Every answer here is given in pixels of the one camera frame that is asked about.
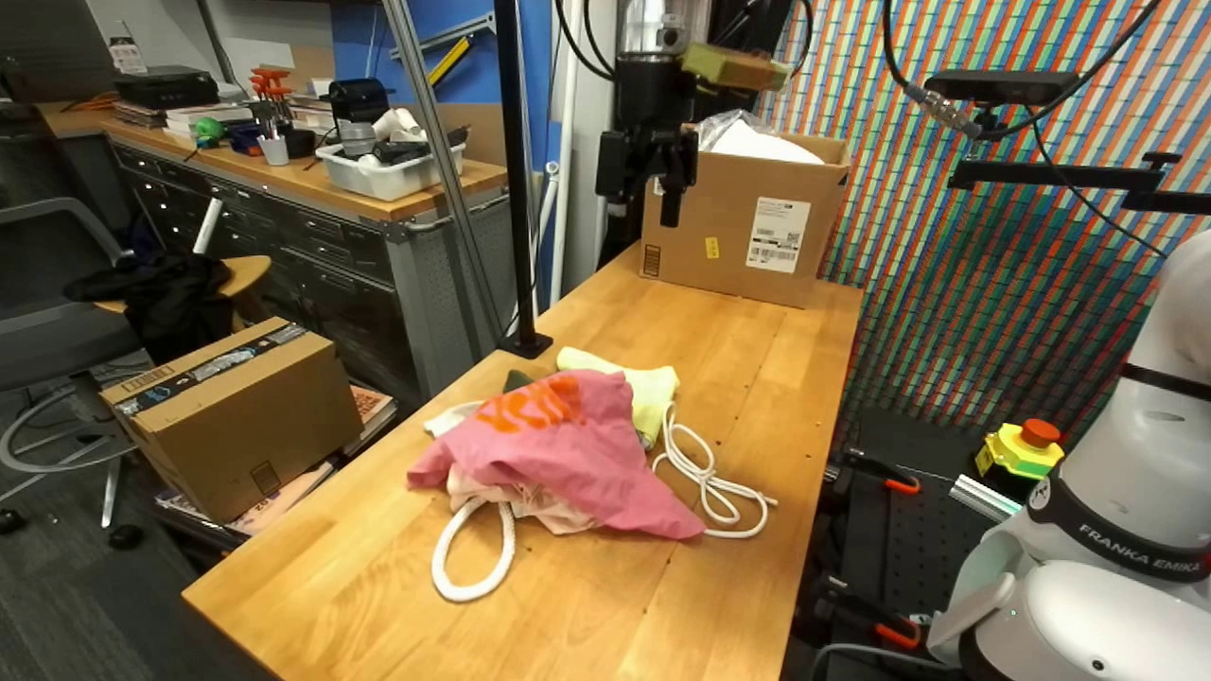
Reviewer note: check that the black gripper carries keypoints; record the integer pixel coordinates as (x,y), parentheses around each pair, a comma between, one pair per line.
(650,94)

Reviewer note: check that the yellow-green cloth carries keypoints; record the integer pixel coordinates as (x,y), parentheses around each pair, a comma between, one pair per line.
(650,391)

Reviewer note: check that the red plush tomato green leaves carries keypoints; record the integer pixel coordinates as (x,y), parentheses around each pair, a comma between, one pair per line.
(516,378)

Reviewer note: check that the pink cloth with orange print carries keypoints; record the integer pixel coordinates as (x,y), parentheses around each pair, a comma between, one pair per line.
(582,455)

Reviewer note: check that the cardboard box with white label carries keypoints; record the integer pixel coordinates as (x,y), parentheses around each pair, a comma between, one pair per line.
(704,212)

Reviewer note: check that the white plastic sheet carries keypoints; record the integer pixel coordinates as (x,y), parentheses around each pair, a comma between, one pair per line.
(757,138)

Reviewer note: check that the black pole with base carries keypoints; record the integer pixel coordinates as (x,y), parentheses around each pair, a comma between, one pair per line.
(516,190)

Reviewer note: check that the silver metal pole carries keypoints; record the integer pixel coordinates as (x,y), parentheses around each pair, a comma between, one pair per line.
(438,126)

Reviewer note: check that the yellow level tool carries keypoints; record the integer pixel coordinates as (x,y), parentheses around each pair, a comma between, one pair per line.
(449,63)

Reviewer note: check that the white plastic bin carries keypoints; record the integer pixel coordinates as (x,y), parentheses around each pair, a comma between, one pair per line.
(378,176)

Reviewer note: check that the black round container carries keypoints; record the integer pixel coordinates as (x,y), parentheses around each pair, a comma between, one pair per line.
(357,101)

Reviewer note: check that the white tote bag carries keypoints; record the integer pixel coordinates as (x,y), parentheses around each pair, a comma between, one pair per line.
(450,422)

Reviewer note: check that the grey workbench with wooden top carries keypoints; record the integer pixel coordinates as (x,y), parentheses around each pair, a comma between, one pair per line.
(325,266)

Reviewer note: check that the orange toy figure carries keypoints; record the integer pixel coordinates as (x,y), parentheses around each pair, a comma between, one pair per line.
(269,80)

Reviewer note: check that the round wooden stool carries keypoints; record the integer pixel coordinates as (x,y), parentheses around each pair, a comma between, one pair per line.
(248,270)

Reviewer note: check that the green small object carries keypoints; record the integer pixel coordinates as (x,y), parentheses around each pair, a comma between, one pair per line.
(209,128)

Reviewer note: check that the black cart with orange clamps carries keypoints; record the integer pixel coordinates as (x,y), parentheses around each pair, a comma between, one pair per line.
(882,543)

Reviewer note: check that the yellow emergency stop button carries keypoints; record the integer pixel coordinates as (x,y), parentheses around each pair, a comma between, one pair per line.
(1015,451)

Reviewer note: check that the open cardboard box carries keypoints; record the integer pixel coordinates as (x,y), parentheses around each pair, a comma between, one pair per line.
(241,428)

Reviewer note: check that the black device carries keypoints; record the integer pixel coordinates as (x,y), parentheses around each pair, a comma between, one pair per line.
(165,88)

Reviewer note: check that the black bag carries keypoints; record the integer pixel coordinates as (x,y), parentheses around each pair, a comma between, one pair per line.
(165,304)

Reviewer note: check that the grey office chair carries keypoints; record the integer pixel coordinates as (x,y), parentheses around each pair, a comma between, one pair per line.
(52,333)

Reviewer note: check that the black stereo camera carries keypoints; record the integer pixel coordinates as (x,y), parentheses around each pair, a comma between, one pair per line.
(995,83)

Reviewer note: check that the black boom bracket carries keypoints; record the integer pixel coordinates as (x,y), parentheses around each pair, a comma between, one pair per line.
(1044,176)

